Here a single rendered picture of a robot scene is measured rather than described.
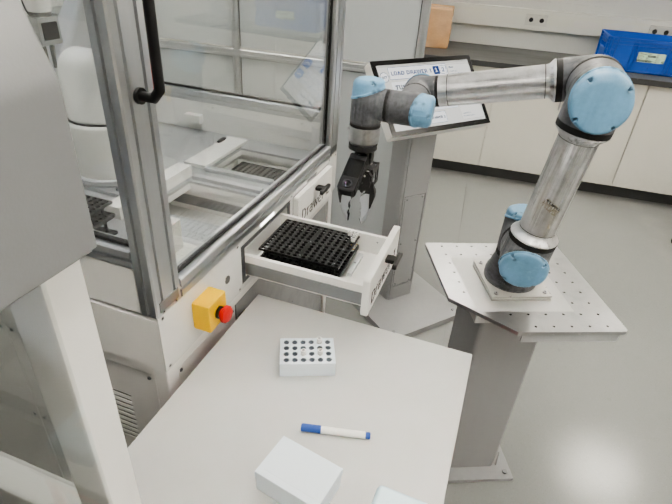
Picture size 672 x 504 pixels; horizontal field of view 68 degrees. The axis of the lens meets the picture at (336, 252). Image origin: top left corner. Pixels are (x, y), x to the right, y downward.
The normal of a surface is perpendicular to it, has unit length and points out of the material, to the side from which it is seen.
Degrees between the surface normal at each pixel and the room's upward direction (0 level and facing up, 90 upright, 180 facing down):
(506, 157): 90
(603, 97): 86
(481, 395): 90
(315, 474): 0
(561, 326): 0
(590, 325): 0
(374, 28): 90
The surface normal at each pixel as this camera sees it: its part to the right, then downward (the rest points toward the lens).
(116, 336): -0.34, 0.48
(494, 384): 0.07, 0.54
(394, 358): 0.06, -0.85
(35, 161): 0.94, 0.23
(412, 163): 0.51, 0.48
